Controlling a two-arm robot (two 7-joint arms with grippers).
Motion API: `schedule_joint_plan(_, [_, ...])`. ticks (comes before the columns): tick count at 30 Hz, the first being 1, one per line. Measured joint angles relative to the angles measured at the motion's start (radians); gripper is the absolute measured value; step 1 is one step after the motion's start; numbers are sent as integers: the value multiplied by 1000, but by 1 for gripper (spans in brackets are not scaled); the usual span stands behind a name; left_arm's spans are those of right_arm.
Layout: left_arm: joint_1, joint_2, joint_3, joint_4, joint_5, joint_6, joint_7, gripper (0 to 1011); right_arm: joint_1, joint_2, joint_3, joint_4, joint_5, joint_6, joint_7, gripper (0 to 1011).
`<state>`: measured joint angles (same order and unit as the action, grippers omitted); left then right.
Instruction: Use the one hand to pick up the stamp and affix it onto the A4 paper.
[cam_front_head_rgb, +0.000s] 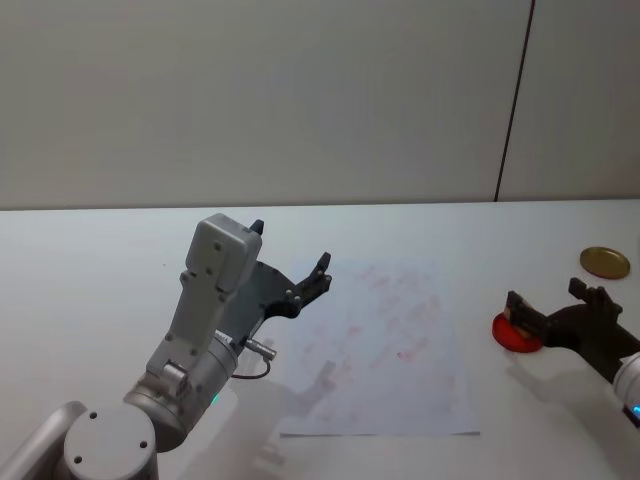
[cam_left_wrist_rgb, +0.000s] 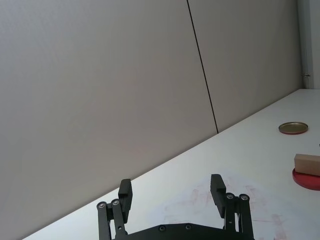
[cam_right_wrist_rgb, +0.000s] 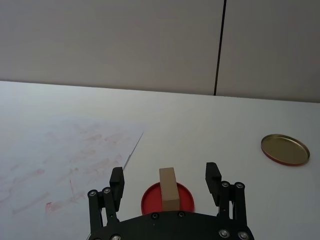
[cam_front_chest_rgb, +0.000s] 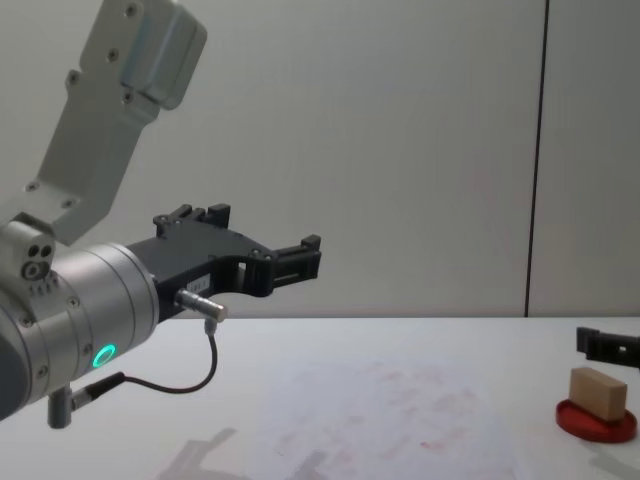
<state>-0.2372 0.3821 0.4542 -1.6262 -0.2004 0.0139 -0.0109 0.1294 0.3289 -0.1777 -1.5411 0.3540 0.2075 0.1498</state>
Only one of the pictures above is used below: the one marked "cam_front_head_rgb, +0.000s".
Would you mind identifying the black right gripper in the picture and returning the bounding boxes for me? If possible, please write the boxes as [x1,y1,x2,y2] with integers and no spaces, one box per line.
[504,277,640,386]

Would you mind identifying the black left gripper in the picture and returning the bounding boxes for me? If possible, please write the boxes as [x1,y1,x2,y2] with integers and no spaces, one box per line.
[219,218,334,347]

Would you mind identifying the gold round metal lid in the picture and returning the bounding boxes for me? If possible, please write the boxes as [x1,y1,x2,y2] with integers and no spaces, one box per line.
[579,245,632,281]

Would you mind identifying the red round lid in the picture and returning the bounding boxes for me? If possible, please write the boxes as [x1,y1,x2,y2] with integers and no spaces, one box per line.
[491,312,545,354]

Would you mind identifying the white paper sheet, red marks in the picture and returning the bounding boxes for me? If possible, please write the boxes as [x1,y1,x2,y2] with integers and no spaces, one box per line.
[278,256,482,438]

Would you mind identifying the thin dark cable, silver plug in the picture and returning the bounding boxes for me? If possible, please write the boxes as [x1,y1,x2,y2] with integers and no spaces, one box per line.
[230,337,279,380]

